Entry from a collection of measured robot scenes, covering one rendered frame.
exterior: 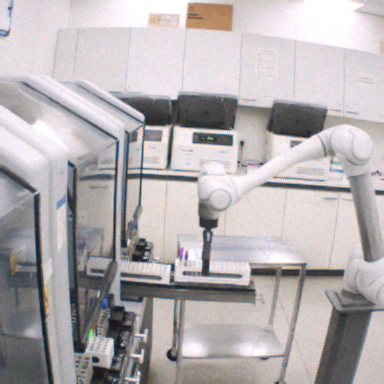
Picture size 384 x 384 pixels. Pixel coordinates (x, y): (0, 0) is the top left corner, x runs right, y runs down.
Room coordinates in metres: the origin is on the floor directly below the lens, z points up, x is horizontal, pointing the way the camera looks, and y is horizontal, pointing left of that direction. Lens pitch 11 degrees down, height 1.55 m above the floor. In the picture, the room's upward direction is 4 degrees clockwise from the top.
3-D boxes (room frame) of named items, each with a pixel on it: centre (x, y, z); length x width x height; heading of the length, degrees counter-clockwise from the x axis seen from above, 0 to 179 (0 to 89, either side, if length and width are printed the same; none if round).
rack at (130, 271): (1.89, 0.22, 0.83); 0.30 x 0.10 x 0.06; 91
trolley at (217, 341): (2.39, -0.26, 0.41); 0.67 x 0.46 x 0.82; 95
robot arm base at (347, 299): (2.02, -0.80, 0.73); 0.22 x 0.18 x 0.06; 1
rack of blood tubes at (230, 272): (1.90, -0.10, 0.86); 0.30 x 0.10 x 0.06; 91
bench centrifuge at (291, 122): (4.51, -0.94, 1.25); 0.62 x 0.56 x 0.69; 0
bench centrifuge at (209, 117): (4.50, -0.08, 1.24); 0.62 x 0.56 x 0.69; 1
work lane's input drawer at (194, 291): (1.90, 0.04, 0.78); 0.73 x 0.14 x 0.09; 91
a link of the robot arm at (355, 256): (1.99, -0.80, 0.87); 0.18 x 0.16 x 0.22; 6
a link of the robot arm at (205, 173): (1.88, -0.07, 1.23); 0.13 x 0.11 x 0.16; 6
